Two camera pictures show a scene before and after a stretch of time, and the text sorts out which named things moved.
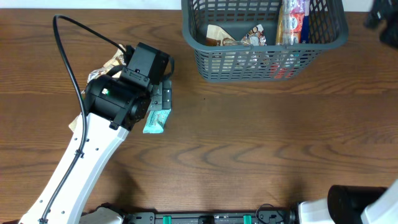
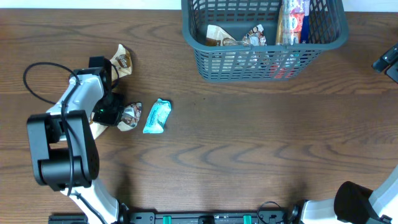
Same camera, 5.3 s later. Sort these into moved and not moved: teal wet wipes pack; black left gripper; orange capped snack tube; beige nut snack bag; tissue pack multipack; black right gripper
Moved: black left gripper; black right gripper
Not moved: tissue pack multipack; teal wet wipes pack; beige nut snack bag; orange capped snack tube
